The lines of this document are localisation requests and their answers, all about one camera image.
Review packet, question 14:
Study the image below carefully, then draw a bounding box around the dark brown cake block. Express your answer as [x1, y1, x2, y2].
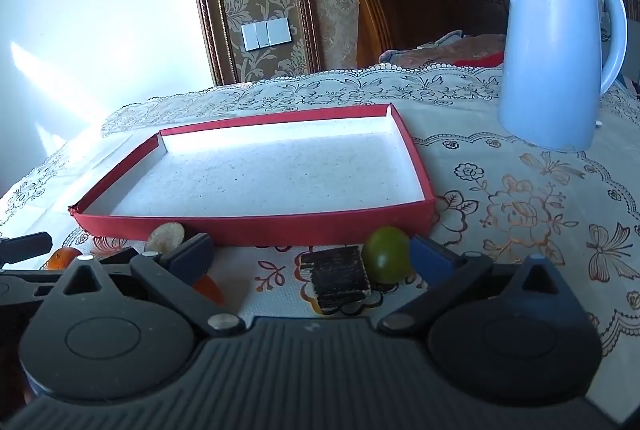
[299, 246, 372, 316]

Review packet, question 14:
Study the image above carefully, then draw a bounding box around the white light switch panel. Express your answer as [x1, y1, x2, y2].
[241, 17, 292, 52]

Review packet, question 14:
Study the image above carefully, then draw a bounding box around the red shallow cardboard box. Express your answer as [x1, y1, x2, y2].
[67, 102, 437, 248]

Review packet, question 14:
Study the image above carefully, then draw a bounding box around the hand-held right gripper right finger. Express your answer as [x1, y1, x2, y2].
[377, 234, 576, 337]

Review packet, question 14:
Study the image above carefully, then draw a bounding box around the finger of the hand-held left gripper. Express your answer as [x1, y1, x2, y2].
[0, 232, 53, 267]
[0, 272, 65, 298]

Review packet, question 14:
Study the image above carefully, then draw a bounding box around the red striped pillow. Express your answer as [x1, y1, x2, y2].
[452, 51, 505, 67]

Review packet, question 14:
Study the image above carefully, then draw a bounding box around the pink blanket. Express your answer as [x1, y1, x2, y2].
[378, 30, 506, 68]

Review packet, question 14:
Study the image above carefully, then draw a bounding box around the white electric kettle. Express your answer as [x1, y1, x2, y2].
[495, 0, 628, 153]

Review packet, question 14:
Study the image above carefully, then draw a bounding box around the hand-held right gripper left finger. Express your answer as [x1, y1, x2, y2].
[50, 232, 246, 338]

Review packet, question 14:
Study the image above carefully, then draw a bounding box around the green jujube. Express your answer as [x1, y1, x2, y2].
[361, 225, 413, 285]

